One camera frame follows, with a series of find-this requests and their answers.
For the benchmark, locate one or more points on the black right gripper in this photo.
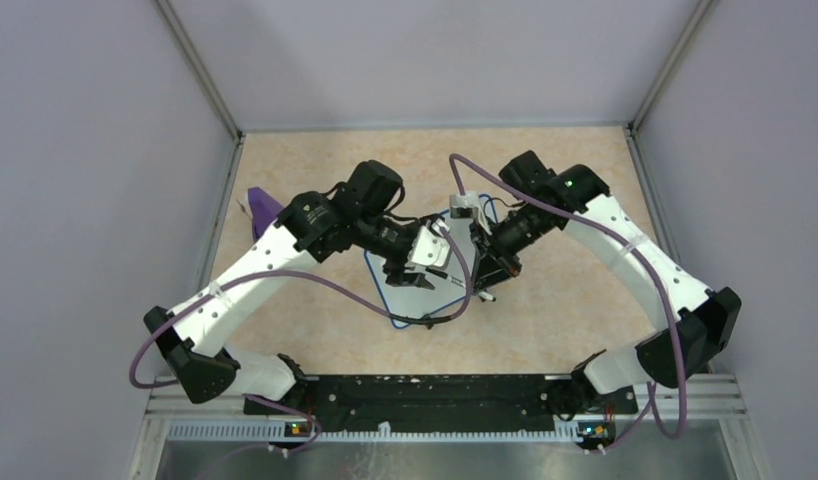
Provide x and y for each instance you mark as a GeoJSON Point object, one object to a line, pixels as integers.
{"type": "Point", "coordinates": [491, 244]}

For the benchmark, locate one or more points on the white slotted cable duct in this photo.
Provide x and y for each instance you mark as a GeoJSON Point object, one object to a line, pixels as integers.
{"type": "Point", "coordinates": [277, 431]}

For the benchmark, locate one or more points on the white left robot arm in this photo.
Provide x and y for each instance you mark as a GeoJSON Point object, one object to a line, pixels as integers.
{"type": "Point", "coordinates": [192, 336]}

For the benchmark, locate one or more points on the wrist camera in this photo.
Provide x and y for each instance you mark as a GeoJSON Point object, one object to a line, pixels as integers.
{"type": "Point", "coordinates": [431, 249]}
{"type": "Point", "coordinates": [467, 205]}

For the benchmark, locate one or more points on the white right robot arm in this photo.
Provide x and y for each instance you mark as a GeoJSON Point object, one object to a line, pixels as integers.
{"type": "Point", "coordinates": [692, 322]}

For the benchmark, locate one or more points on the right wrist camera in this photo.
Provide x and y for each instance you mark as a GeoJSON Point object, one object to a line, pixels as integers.
{"type": "Point", "coordinates": [467, 205]}

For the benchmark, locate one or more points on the aluminium frame rail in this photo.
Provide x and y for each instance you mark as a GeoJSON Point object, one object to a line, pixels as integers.
{"type": "Point", "coordinates": [706, 397]}

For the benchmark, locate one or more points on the white black marker pen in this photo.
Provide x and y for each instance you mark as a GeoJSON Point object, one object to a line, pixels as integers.
{"type": "Point", "coordinates": [483, 295]}

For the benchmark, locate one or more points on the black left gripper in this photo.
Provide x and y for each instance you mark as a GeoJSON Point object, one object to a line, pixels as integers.
{"type": "Point", "coordinates": [400, 278]}

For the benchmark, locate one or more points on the blue framed whiteboard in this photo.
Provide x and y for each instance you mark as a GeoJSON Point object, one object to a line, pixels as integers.
{"type": "Point", "coordinates": [412, 302]}

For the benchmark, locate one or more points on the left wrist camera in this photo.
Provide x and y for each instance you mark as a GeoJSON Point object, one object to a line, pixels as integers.
{"type": "Point", "coordinates": [431, 249]}

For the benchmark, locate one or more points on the purple whiteboard eraser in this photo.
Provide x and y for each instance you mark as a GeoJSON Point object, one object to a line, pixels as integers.
{"type": "Point", "coordinates": [263, 209]}

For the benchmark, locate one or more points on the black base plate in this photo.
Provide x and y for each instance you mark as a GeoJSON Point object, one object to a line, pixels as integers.
{"type": "Point", "coordinates": [484, 403]}

